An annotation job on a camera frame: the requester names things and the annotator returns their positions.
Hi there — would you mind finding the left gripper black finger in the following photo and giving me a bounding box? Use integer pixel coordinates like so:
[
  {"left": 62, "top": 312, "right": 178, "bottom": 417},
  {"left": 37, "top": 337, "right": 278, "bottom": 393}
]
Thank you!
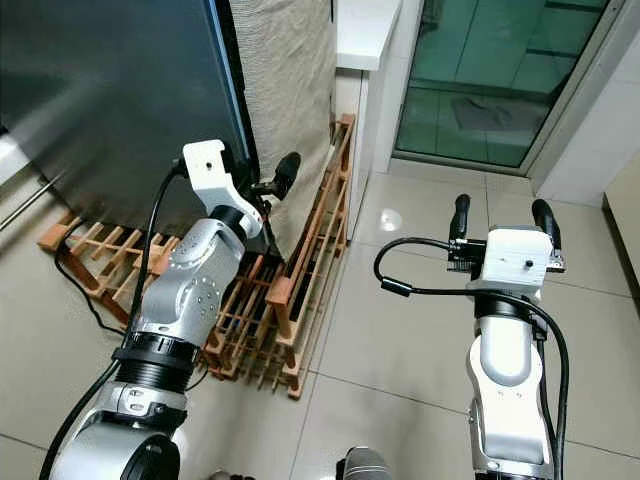
[{"left": 272, "top": 151, "right": 302, "bottom": 201}]

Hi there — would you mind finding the beige ribbed towel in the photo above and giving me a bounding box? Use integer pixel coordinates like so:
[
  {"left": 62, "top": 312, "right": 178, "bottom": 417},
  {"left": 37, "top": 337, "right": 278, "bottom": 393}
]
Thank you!
[{"left": 228, "top": 0, "right": 339, "bottom": 261}]

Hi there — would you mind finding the wooden wine rack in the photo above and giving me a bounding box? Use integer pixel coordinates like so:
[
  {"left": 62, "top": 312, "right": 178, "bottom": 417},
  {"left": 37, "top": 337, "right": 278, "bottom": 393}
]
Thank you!
[{"left": 38, "top": 113, "right": 356, "bottom": 401}]

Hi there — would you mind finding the cream kitchen cabinet run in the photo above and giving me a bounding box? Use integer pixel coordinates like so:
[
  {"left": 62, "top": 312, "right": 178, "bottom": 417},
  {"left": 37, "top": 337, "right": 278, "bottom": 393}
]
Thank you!
[{"left": 0, "top": 130, "right": 121, "bottom": 480}]

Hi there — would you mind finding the green tinted glass sliding door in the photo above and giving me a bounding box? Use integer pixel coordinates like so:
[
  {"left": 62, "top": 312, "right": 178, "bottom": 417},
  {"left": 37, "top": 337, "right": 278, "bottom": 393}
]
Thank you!
[{"left": 395, "top": 0, "right": 640, "bottom": 171}]

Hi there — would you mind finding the white peninsula counter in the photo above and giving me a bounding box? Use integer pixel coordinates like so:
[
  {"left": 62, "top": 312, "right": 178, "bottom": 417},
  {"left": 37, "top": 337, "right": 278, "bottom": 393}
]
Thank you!
[{"left": 330, "top": 0, "right": 421, "bottom": 241}]

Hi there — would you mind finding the grey right robot foot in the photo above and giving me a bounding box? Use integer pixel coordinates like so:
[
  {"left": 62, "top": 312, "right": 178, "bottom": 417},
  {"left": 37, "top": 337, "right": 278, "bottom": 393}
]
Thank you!
[{"left": 338, "top": 447, "right": 396, "bottom": 480}]

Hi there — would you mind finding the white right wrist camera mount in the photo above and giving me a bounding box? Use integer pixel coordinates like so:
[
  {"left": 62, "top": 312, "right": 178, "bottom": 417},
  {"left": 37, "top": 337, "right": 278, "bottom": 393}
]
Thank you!
[{"left": 468, "top": 227, "right": 556, "bottom": 293}]

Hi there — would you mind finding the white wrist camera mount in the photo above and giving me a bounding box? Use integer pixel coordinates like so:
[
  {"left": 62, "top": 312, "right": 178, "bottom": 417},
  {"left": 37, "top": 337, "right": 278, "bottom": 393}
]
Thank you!
[
  {"left": 468, "top": 227, "right": 556, "bottom": 293},
  {"left": 182, "top": 140, "right": 261, "bottom": 236}
]

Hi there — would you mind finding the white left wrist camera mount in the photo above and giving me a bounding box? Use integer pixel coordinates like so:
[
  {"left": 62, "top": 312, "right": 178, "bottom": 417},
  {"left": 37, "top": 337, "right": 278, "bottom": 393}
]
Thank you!
[{"left": 182, "top": 140, "right": 261, "bottom": 236}]

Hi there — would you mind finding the metal cabinet bar handle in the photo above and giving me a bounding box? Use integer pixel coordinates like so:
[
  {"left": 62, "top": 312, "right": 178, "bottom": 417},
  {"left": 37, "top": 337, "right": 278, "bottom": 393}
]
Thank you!
[{"left": 0, "top": 172, "right": 66, "bottom": 229}]

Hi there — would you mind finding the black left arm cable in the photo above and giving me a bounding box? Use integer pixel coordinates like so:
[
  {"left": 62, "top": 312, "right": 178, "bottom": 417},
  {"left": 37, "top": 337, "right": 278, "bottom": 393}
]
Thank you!
[{"left": 40, "top": 160, "right": 191, "bottom": 480}]

